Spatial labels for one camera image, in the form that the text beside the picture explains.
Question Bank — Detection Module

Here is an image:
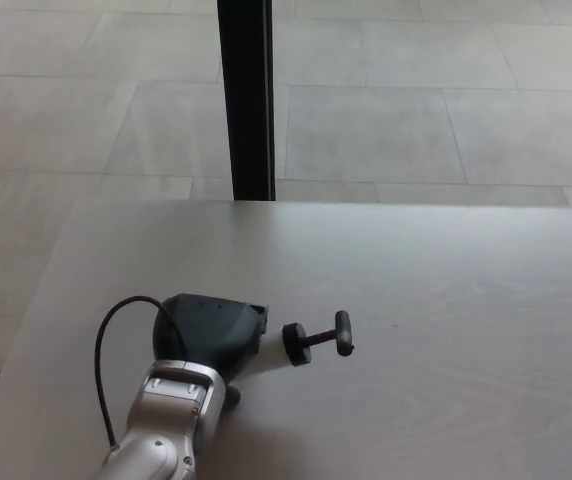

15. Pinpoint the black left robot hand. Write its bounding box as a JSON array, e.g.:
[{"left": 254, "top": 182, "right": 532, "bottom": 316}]
[{"left": 151, "top": 293, "right": 271, "bottom": 414}]

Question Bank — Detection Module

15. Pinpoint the white air pump black handle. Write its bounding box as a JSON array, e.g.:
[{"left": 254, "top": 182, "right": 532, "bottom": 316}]
[{"left": 258, "top": 309, "right": 358, "bottom": 374}]

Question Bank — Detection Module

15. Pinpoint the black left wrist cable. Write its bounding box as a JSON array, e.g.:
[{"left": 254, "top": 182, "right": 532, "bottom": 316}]
[{"left": 94, "top": 295, "right": 187, "bottom": 449}]

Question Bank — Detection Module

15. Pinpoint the black vertical post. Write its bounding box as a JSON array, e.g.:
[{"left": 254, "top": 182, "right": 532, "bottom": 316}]
[{"left": 216, "top": 0, "right": 278, "bottom": 202}]

